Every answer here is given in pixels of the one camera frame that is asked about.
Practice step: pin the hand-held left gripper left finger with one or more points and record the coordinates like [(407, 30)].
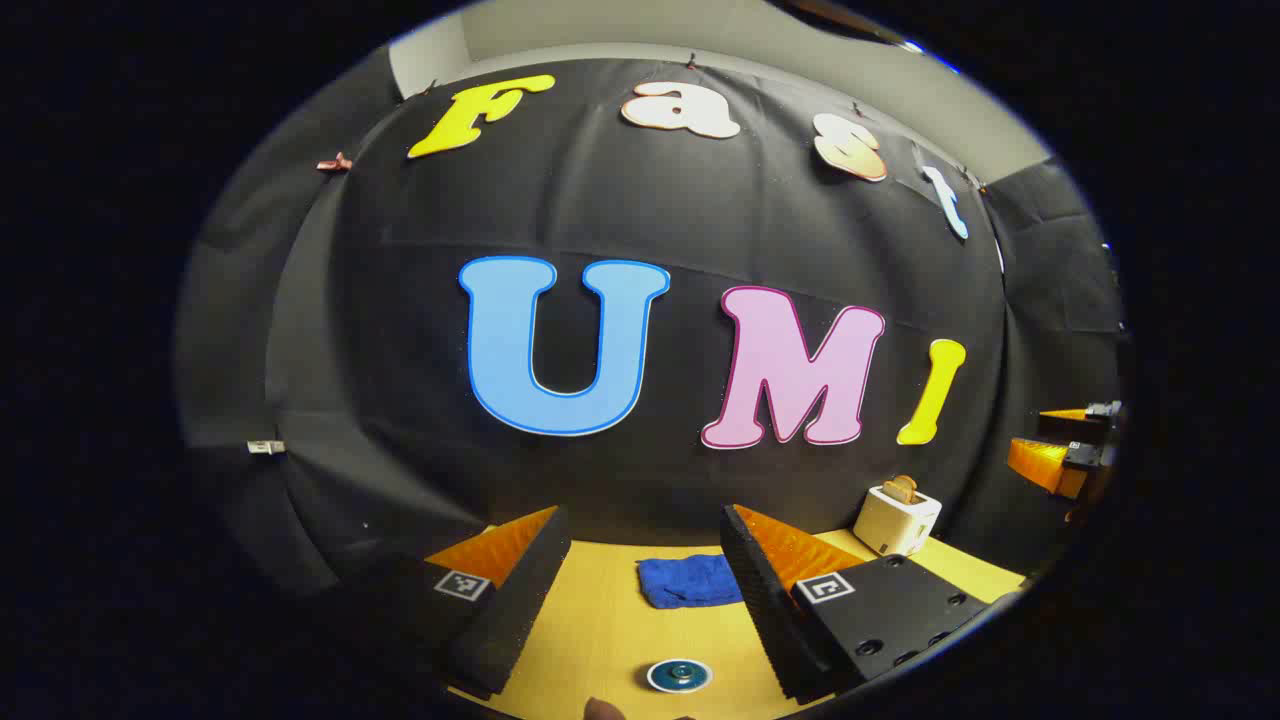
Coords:
[(520, 600)]

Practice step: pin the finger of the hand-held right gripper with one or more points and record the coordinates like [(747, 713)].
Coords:
[(1100, 411), (1045, 462)]

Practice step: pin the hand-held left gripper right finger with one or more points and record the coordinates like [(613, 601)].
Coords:
[(760, 600)]

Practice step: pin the teal teacup lid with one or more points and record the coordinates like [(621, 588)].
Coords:
[(680, 675)]

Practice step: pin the white teacup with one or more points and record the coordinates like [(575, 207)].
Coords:
[(652, 680)]

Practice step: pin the blue towel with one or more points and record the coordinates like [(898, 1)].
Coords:
[(690, 582)]

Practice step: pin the toast slice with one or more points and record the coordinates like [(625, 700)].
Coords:
[(902, 489)]

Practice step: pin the white toaster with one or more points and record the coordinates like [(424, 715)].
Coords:
[(895, 525)]

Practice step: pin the black backdrop cloth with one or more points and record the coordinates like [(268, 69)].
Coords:
[(400, 350)]

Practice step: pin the white clip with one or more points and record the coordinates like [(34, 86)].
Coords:
[(265, 447)]

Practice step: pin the pink clip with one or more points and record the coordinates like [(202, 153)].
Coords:
[(335, 162)]

